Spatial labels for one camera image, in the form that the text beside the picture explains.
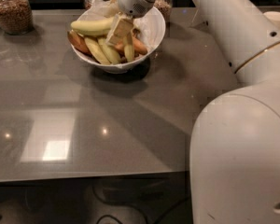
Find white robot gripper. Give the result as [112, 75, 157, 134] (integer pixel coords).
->
[106, 0, 155, 45]

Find large yellow top banana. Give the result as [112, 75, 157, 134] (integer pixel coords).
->
[71, 17, 114, 36]

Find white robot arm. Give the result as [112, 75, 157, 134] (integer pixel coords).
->
[157, 0, 280, 224]

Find yellow banana right upright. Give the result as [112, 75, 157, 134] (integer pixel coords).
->
[123, 33, 134, 63]

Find yellow banana middle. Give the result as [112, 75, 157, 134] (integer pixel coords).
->
[97, 36, 120, 64]

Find orange fruit in bowl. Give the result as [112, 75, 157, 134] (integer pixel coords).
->
[115, 37, 147, 55]

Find yellow banana left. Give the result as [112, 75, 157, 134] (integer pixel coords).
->
[84, 36, 110, 65]

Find white ceramic bowl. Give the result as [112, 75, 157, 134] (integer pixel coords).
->
[70, 7, 166, 74]

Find brown overripe banana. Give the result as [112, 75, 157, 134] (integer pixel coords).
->
[67, 30, 91, 55]

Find glass jar of grains right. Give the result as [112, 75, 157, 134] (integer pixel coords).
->
[154, 0, 173, 22]

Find glass jar of grains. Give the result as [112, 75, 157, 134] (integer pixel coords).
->
[0, 0, 34, 35]
[154, 0, 173, 22]

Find glass jar of grains left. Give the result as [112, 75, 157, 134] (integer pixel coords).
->
[0, 0, 34, 35]

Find black floor cable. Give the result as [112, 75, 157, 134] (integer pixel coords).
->
[91, 177, 190, 224]

